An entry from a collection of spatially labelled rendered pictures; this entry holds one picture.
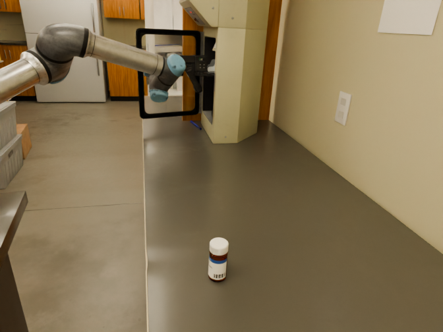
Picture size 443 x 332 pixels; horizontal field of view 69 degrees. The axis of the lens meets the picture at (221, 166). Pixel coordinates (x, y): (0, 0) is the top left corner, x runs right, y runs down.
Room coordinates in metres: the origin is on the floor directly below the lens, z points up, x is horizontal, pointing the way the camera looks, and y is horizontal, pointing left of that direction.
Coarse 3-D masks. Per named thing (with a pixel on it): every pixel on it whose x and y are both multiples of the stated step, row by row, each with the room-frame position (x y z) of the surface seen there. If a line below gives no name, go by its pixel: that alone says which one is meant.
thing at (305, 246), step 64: (192, 128) 1.54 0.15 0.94; (192, 192) 0.88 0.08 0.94; (256, 192) 0.90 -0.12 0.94; (320, 192) 0.93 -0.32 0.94; (192, 256) 0.58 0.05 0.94; (256, 256) 0.59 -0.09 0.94; (320, 256) 0.61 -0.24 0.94; (384, 256) 0.62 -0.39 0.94; (192, 320) 0.41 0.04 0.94; (256, 320) 0.42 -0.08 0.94; (320, 320) 0.43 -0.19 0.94; (384, 320) 0.43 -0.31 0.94
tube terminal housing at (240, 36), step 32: (224, 0) 1.34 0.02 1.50; (256, 0) 1.43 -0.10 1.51; (224, 32) 1.34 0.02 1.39; (256, 32) 1.45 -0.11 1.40; (224, 64) 1.34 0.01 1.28; (256, 64) 1.47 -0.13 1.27; (224, 96) 1.35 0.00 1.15; (256, 96) 1.50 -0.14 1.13; (224, 128) 1.35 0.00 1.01; (256, 128) 1.53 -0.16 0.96
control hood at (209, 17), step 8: (184, 0) 1.44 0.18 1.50; (192, 0) 1.31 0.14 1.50; (200, 0) 1.32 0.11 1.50; (208, 0) 1.33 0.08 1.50; (216, 0) 1.33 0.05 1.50; (184, 8) 1.59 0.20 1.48; (192, 8) 1.38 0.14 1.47; (200, 8) 1.32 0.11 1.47; (208, 8) 1.33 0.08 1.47; (216, 8) 1.33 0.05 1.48; (200, 16) 1.37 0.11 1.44; (208, 16) 1.33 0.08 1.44; (216, 16) 1.33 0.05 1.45; (200, 24) 1.54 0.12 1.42; (208, 24) 1.35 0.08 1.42; (216, 24) 1.33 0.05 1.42
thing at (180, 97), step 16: (144, 48) 1.50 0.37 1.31; (160, 48) 1.53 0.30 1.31; (176, 48) 1.57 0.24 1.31; (192, 48) 1.61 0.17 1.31; (144, 80) 1.49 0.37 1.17; (176, 80) 1.57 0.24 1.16; (144, 96) 1.49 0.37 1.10; (176, 96) 1.57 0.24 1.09; (192, 96) 1.61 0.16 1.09; (160, 112) 1.53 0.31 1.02
